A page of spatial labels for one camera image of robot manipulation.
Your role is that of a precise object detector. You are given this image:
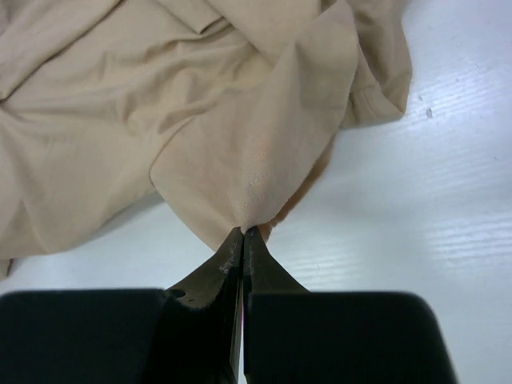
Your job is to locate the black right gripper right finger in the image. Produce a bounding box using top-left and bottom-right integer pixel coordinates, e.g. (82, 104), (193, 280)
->
(242, 226), (310, 294)

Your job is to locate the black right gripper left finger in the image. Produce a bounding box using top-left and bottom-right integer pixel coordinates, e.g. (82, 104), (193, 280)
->
(169, 228), (244, 383)

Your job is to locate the beige t shirt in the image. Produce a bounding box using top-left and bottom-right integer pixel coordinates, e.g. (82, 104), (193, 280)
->
(1, 1), (412, 276)

